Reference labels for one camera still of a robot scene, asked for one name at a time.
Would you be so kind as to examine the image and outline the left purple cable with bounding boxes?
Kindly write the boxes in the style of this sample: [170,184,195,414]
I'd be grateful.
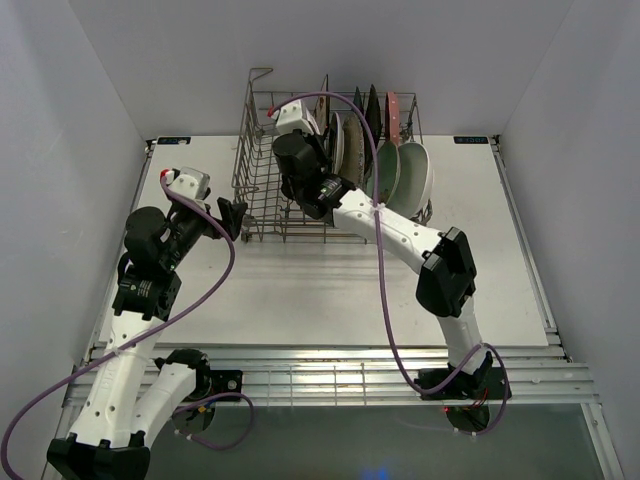
[0,177,255,479]

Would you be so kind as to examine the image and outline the white oval plate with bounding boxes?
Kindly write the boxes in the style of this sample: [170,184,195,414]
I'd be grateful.
[387,142,434,218]

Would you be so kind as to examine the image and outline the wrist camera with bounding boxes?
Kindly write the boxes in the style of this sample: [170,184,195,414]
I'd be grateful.
[160,167,210,202]
[268,100,312,135]

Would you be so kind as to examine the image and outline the xdof label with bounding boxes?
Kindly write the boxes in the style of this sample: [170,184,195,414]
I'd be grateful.
[156,136,191,145]
[453,135,490,145]

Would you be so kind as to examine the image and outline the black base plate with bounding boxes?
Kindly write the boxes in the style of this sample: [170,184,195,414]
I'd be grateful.
[414,367,512,400]
[205,369,244,407]

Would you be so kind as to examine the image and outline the aluminium frame rail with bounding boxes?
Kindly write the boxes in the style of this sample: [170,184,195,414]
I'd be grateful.
[62,344,601,409]

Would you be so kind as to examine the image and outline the teal square plate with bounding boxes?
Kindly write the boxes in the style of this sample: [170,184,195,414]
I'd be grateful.
[353,87,364,113]

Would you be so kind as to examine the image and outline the small teal red rimmed plate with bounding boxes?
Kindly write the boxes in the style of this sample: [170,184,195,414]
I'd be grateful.
[305,110,324,137]

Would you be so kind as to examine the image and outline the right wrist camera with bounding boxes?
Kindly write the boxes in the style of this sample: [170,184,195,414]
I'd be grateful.
[268,100,312,135]

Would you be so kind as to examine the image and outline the large teal red rimmed plate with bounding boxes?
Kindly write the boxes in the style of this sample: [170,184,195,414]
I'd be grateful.
[328,112,345,174]

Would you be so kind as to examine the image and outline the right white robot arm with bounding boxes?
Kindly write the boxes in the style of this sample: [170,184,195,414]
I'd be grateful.
[272,130,492,399]

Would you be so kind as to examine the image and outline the grey wire dish rack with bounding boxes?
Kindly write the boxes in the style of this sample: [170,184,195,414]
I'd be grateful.
[231,67,422,244]

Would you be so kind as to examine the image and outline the right XDOF label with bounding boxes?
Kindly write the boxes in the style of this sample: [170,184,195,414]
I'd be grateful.
[453,135,490,145]

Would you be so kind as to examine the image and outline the black floral square plate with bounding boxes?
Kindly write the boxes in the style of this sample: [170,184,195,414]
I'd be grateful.
[365,84,382,146]

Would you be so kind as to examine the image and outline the cream floral square plate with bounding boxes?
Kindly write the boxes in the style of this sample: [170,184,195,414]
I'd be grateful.
[314,95,330,135]

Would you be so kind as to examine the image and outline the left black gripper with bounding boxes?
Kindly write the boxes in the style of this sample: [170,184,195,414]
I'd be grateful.
[161,187,248,270]

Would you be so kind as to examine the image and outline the light green floral plate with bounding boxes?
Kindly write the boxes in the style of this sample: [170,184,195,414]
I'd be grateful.
[378,141,401,205]

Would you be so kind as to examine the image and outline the left XDOF label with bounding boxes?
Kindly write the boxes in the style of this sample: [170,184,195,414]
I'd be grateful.
[156,136,191,145]

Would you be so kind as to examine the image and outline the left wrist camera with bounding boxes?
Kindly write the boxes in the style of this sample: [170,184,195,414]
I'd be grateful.
[160,167,210,202]

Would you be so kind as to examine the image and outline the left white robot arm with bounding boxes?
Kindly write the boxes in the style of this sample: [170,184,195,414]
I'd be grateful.
[47,198,247,479]

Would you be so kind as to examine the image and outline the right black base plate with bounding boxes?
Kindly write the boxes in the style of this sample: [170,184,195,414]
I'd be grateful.
[414,367,512,400]

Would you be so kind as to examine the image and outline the pink polka dot plate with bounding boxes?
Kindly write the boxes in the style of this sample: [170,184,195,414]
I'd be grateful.
[385,91,401,146]

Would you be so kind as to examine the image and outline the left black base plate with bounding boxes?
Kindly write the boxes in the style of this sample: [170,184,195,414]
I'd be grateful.
[205,369,244,407]

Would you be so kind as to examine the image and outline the grey speckled round plate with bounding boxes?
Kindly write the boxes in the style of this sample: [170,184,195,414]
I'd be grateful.
[340,113,365,187]

